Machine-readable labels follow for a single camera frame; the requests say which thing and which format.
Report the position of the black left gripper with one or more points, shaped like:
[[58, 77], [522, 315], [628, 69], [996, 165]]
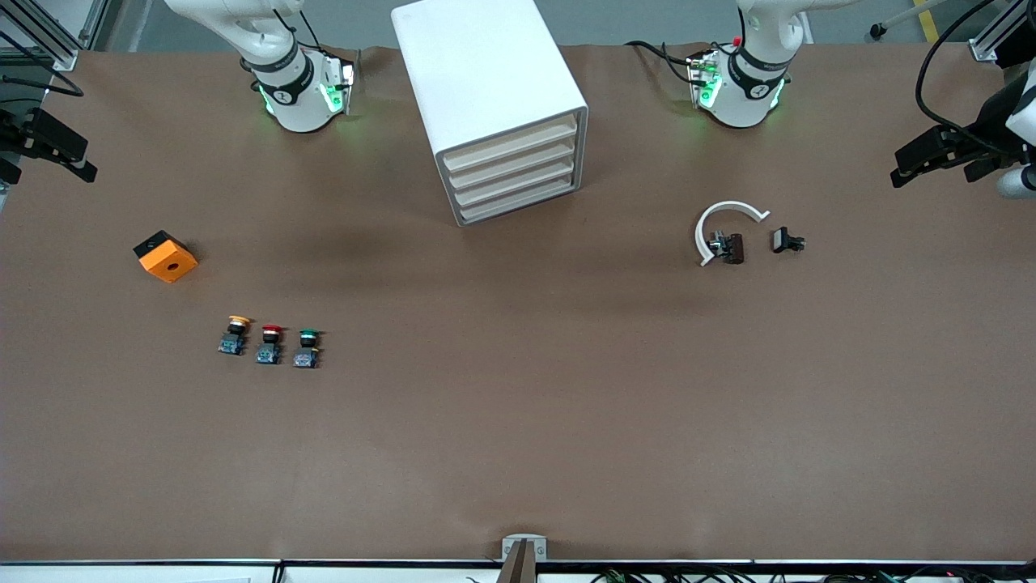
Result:
[[984, 138]]

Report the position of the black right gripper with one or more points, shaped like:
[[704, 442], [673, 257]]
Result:
[[11, 132]]

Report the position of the yellow push button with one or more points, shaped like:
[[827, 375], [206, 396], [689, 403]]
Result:
[[234, 338]]

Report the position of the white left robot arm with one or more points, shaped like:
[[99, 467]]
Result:
[[740, 101]]

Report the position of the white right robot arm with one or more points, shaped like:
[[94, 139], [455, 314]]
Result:
[[295, 97]]

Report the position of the red push button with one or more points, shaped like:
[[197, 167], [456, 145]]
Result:
[[269, 348]]

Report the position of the green push button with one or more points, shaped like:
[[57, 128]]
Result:
[[306, 352]]

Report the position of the grey pole with black foot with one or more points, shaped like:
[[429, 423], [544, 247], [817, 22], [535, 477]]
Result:
[[906, 18]]

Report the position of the orange box with hole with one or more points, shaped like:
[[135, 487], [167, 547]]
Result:
[[166, 261]]

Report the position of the aluminium frame profile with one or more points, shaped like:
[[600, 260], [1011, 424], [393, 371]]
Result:
[[61, 55], [983, 48]]

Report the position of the small black switch part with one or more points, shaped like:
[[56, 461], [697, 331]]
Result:
[[783, 240]]

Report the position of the white table edge rail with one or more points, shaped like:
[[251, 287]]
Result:
[[162, 572]]

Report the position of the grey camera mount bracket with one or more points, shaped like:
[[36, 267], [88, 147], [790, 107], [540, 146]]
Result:
[[524, 559]]

